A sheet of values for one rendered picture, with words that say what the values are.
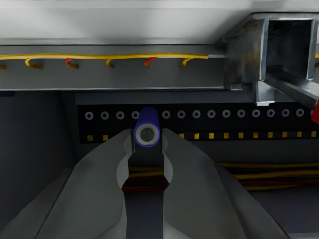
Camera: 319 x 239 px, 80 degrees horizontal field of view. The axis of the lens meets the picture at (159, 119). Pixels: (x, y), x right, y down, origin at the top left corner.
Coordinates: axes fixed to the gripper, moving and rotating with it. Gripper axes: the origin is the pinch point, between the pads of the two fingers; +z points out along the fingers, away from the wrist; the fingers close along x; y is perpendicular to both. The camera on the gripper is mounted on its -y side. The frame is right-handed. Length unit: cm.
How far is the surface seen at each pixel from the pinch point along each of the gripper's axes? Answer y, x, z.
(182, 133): 7.1, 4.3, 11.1
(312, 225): 12.3, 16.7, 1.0
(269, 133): 7.2, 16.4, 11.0
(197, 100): 2.7, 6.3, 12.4
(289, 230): 12.1, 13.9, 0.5
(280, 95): 2.3, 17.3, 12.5
